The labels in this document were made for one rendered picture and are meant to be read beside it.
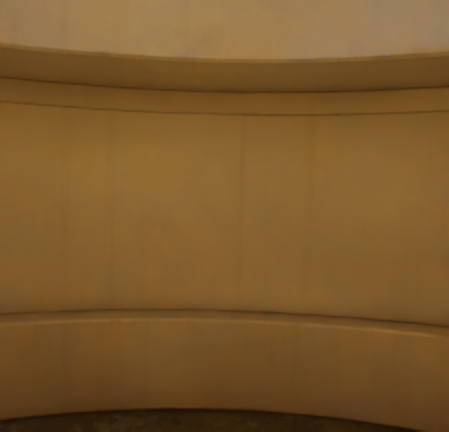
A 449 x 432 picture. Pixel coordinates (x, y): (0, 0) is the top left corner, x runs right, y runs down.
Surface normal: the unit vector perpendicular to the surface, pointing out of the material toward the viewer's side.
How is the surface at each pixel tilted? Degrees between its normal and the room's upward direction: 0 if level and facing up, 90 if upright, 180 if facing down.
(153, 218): 90
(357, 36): 90
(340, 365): 90
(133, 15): 90
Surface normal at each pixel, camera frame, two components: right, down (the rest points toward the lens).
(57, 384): 0.23, 0.01
